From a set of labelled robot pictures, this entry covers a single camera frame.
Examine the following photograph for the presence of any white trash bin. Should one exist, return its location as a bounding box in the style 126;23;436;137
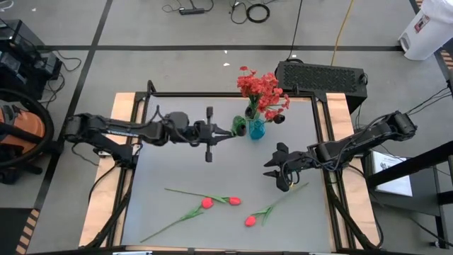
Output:
398;0;453;61

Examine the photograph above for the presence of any small green glass vase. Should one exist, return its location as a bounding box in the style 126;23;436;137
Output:
231;115;248;132

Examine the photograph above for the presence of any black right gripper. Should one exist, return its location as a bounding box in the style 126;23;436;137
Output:
263;142;314;193

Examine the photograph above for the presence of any black floor cable bundle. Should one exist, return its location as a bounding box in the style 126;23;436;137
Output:
391;86;453;123

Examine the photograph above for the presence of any black mat striped edge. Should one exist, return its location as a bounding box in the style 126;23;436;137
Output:
0;208;41;255
433;48;453;72

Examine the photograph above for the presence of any black metal stand frame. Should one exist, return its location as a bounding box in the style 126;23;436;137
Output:
364;140;453;249

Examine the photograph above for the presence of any red artificial tulip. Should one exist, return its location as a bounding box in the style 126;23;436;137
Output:
139;196;214;244
243;182;310;228
164;187;243;207

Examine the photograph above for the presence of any dark grey side table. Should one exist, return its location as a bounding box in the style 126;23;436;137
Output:
362;154;443;217

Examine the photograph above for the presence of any black perforated computer case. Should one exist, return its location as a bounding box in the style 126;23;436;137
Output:
275;59;369;114

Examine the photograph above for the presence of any printed paper sheet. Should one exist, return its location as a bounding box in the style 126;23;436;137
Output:
371;151;414;198

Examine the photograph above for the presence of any tall green glass vase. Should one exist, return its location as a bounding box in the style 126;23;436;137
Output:
247;105;263;121

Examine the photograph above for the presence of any orange vacuum cleaner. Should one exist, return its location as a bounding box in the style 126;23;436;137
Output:
0;87;56;168

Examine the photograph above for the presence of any black power strip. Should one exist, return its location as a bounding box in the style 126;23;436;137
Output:
178;7;206;16

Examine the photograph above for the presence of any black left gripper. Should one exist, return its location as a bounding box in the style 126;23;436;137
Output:
166;106;236;163

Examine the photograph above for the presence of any black equipment cart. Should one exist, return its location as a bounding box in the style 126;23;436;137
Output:
0;19;64;101

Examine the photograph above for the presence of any yellow floor cable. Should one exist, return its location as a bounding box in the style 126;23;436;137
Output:
330;0;356;67

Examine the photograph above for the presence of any black table frame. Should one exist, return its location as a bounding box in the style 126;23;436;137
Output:
79;79;385;255

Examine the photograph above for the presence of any orange shop vacuum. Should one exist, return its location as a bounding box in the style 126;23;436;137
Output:
0;101;47;157

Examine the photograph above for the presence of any blue glass vase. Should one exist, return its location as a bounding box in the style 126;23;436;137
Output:
248;118;266;140

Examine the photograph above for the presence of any coiled black cable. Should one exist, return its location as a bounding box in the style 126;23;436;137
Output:
246;3;272;24

